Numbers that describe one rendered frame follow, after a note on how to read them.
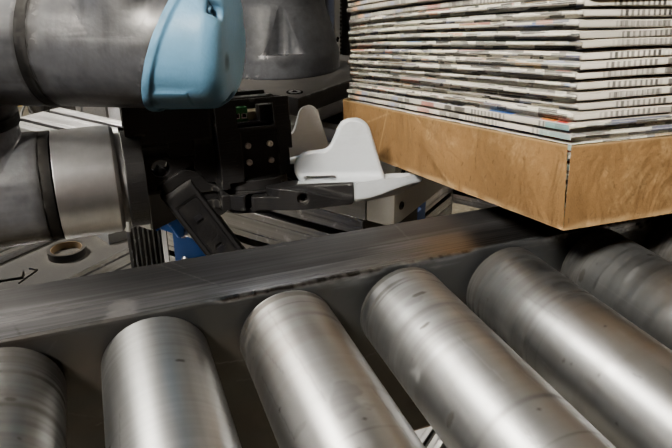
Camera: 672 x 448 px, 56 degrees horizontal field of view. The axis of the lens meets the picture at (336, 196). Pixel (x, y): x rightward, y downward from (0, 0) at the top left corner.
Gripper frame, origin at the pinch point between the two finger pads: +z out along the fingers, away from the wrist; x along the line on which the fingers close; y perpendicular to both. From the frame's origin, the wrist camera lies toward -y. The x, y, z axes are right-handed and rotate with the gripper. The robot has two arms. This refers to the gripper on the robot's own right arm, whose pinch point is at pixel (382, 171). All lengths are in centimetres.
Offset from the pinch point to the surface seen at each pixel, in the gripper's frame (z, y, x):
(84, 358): -23.2, -2.7, -17.2
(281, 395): -15.6, -3.0, -23.6
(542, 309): -2.2, -2.3, -22.9
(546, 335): -2.7, -3.1, -23.9
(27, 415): -25.1, -2.2, -22.0
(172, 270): -18.6, -0.4, -13.8
